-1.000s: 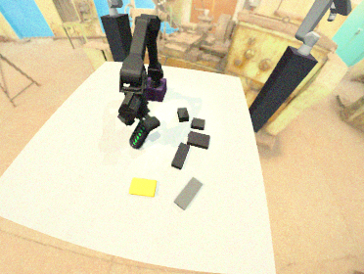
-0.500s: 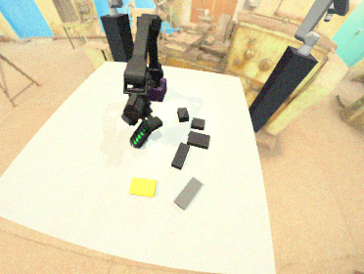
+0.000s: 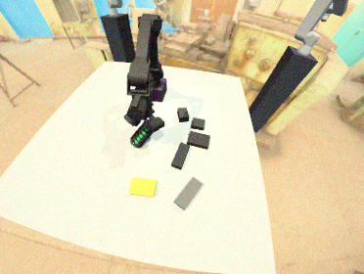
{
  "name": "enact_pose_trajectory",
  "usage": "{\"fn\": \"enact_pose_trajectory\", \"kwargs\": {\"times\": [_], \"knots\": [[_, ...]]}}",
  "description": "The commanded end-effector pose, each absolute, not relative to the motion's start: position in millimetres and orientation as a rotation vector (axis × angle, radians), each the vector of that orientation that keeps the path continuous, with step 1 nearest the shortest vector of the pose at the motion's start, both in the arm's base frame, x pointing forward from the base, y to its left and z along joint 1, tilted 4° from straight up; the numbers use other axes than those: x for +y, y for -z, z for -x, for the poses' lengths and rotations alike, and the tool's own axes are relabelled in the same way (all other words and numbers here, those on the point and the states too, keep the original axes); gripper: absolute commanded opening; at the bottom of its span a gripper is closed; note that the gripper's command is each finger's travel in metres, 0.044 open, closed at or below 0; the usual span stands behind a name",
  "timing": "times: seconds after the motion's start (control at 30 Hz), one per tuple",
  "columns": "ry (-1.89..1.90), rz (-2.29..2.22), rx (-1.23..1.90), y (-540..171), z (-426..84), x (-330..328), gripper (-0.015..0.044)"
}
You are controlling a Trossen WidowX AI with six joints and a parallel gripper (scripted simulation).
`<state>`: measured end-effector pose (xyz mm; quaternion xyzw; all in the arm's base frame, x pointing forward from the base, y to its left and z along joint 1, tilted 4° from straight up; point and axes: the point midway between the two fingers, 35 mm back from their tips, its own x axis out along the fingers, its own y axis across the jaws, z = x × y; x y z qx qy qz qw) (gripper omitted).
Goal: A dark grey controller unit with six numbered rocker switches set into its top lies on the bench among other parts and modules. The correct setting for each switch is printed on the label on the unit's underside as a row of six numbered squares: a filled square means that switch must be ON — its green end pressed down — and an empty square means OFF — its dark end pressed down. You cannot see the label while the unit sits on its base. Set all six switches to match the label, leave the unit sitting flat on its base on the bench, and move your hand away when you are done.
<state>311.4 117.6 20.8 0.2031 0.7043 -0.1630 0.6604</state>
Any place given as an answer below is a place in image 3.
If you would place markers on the yellow flat block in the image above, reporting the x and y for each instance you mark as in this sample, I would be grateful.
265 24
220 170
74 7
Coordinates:
143 187

